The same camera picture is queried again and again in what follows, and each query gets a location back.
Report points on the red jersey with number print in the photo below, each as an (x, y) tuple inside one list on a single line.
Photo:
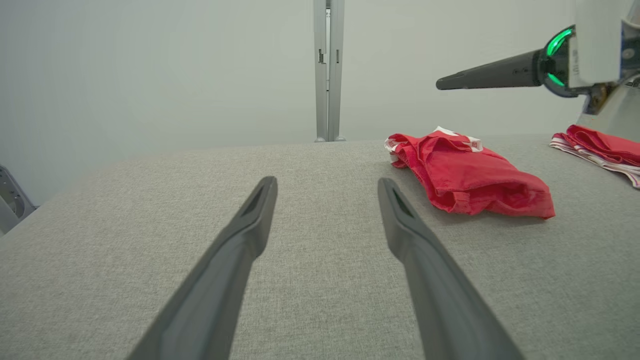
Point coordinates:
[(605, 145)]

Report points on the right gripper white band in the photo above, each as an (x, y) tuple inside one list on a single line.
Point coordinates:
[(595, 45)]

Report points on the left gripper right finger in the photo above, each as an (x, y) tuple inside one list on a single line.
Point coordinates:
[(440, 300)]

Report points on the grey metal partition post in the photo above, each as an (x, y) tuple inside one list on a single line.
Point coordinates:
[(329, 75)]

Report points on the grey metal frame with holes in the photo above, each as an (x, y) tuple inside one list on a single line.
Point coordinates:
[(12, 200)]

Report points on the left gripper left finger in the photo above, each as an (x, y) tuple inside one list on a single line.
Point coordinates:
[(220, 290)]

